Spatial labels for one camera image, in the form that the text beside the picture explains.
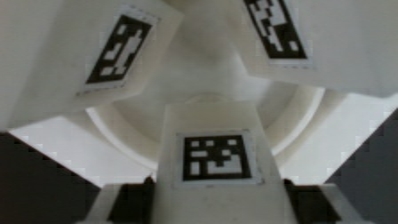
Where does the white round stool seat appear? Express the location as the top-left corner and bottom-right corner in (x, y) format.
(83, 19), (327, 171)

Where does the white stool leg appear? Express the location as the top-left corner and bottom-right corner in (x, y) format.
(222, 0), (398, 97)
(0, 0), (183, 131)
(153, 101), (298, 224)

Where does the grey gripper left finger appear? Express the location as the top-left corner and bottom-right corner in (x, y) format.
(82, 177), (156, 224)

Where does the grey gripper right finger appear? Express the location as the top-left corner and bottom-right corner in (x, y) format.
(282, 179), (368, 224)

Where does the white stool leg front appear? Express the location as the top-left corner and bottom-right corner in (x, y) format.
(222, 0), (398, 97)

